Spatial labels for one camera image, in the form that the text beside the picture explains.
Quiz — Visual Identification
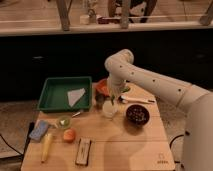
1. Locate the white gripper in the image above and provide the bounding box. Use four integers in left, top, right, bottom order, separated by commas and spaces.
107, 77, 125, 99

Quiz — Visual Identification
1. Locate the green pepper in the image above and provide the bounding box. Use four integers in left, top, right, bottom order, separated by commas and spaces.
110, 95, 115, 105

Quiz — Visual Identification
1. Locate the white paper cup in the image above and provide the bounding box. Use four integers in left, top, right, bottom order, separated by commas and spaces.
102, 100, 118, 118

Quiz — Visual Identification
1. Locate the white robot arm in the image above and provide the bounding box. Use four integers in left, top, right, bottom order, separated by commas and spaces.
105, 49, 213, 171

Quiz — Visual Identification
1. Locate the small green cup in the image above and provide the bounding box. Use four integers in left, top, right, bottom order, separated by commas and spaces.
56, 116, 71, 130

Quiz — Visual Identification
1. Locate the orange bowl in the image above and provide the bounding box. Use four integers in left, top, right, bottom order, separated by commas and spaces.
95, 78, 109, 96

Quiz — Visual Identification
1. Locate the small dark can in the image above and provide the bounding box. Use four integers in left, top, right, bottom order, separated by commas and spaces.
95, 95, 105, 108

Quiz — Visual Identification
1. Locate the dark bowl with beans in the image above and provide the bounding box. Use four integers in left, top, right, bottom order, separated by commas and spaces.
126, 104, 150, 125

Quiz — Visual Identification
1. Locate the green plastic tray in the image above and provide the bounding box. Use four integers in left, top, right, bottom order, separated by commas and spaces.
38, 76, 92, 113

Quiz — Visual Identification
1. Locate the orange fruit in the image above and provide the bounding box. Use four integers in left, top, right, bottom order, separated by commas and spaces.
63, 129, 76, 143

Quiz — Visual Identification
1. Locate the blue sponge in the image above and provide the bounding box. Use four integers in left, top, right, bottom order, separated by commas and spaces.
29, 120, 50, 141

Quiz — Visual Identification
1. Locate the black cable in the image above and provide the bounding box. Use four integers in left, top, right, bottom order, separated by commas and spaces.
169, 134, 186, 164

